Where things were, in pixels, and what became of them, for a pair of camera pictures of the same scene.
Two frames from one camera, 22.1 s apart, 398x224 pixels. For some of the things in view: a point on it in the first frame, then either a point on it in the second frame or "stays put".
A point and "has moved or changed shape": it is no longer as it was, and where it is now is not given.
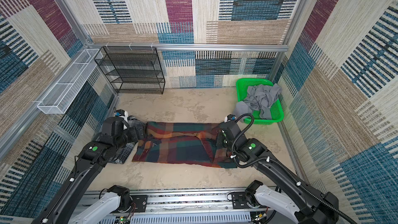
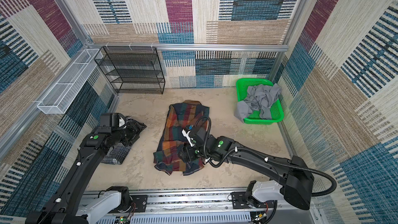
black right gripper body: [221, 141] to [192, 152]
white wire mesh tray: [57, 99] stays put
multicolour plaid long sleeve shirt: [190, 143] has moved or changed shape
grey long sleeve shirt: [258, 97] stays put
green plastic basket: [276, 107] stays put
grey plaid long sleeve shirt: [123, 150] stays put
